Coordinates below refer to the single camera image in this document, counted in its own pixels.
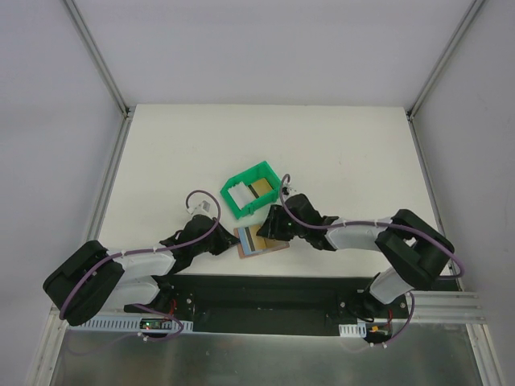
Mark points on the aluminium front rail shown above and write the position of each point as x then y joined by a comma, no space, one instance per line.
437,307

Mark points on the gold card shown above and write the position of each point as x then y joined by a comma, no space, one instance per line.
252,243
260,188

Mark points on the green plastic bin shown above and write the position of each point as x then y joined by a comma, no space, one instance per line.
254,173

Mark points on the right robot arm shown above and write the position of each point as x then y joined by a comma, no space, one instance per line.
417,254

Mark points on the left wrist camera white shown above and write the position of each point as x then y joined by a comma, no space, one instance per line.
202,208

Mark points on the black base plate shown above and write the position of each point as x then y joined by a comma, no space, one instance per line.
310,306

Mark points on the tan leather card holder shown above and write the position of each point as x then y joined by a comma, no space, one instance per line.
281,245

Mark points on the left white cable duct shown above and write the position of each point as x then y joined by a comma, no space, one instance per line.
135,324

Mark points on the right white cable duct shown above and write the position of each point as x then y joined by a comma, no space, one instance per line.
357,330

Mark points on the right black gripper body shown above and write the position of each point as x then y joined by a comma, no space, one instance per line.
279,223

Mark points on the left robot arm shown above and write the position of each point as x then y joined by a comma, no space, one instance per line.
91,279

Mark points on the left aluminium frame post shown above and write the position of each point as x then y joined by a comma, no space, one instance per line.
86,36

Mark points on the white cable duct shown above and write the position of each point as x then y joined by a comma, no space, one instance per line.
357,330
135,324

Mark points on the right aluminium frame post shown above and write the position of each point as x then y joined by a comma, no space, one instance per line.
457,36

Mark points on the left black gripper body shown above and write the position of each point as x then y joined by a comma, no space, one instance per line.
220,242

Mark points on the aluminium frame post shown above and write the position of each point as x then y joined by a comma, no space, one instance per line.
457,36
86,36

